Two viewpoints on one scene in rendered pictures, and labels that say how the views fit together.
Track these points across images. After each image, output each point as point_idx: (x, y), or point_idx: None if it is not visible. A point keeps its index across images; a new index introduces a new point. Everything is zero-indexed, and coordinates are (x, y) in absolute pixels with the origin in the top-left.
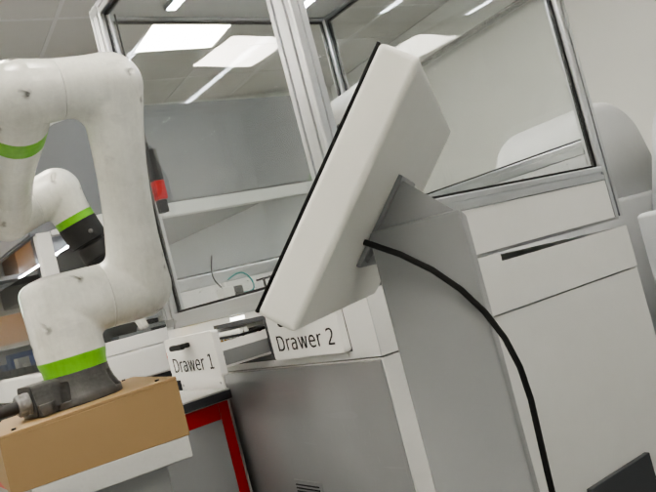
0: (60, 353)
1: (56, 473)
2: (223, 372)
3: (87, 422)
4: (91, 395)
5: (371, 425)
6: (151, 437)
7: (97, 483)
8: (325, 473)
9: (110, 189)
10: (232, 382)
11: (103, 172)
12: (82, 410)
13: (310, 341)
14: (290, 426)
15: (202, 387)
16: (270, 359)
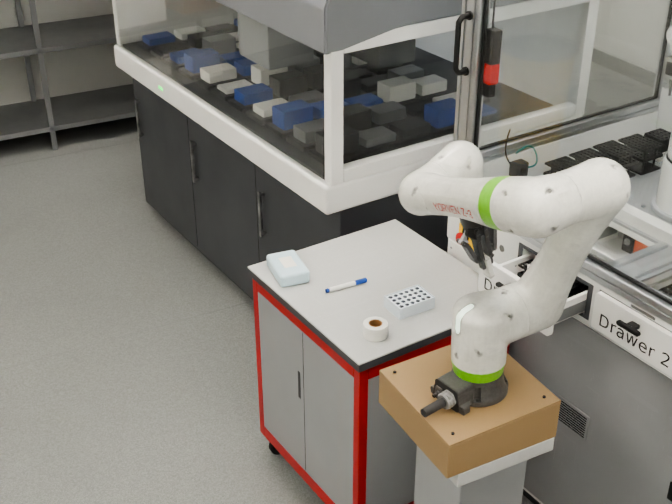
0: (482, 370)
1: (473, 465)
2: (549, 333)
3: (500, 433)
4: (495, 401)
5: (669, 426)
6: (533, 440)
7: (494, 469)
8: (598, 416)
9: (562, 260)
10: None
11: (563, 249)
12: (500, 426)
13: (641, 346)
14: (576, 366)
15: (477, 267)
16: (580, 315)
